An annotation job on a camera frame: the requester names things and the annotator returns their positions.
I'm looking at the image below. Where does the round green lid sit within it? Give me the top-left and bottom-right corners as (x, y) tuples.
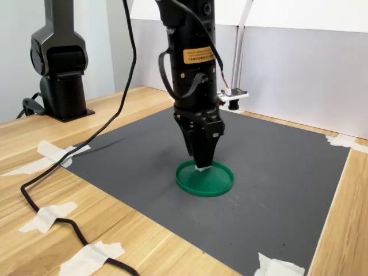
(174, 160), (235, 198)

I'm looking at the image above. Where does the dark grey mat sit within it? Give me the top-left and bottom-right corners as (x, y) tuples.
(65, 105), (352, 276)

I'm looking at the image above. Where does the white camera box with board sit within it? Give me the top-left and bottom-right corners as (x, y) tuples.
(217, 87), (250, 112)

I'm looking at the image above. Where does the black flat gripper cable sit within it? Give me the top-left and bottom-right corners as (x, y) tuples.
(158, 51), (208, 100)

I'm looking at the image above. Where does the black camera cable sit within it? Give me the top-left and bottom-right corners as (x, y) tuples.
(20, 0), (231, 276)

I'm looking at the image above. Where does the black power cable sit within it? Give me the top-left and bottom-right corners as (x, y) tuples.
(16, 91), (47, 119)

